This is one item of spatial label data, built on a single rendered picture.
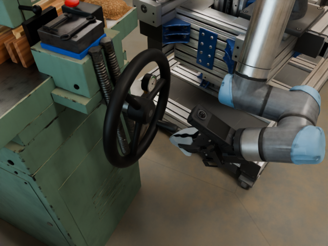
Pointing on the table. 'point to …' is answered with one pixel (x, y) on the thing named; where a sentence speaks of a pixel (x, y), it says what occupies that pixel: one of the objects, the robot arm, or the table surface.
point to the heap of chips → (112, 8)
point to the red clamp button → (71, 3)
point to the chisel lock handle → (31, 9)
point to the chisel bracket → (14, 12)
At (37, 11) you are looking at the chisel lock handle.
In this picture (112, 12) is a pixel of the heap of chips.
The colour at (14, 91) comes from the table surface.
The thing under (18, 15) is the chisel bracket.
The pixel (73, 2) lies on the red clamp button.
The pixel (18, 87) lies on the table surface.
